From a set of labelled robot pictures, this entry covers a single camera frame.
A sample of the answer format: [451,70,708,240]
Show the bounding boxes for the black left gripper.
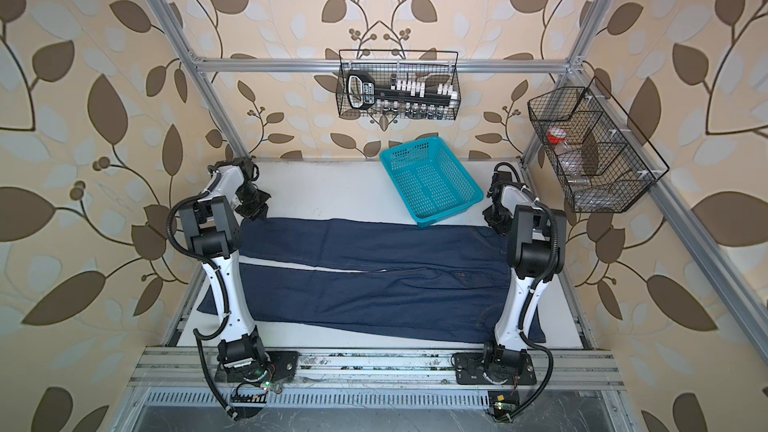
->
[235,185,271,221]

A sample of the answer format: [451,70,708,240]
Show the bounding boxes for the dark blue denim trousers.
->
[196,217,547,344]

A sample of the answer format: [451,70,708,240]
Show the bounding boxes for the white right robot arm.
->
[482,162,567,385]

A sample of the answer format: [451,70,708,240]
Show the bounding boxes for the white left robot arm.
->
[165,157,271,381]

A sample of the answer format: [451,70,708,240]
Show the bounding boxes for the teal plastic basket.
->
[380,136,485,228]

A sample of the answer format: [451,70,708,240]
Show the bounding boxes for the red capped bottle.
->
[547,127,571,155]

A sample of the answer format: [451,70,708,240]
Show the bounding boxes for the black wire basket right wall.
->
[527,78,670,213]

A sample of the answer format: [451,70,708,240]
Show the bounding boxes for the black wire basket wall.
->
[527,78,670,213]
[335,47,462,123]

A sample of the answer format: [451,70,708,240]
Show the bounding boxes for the aluminium frame back crossbar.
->
[194,58,571,75]

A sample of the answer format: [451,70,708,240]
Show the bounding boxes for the black wire basket back wall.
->
[335,47,462,123]

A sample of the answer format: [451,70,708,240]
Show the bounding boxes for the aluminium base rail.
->
[121,347,626,412]

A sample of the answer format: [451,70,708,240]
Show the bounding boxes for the aluminium frame post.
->
[145,0,250,157]

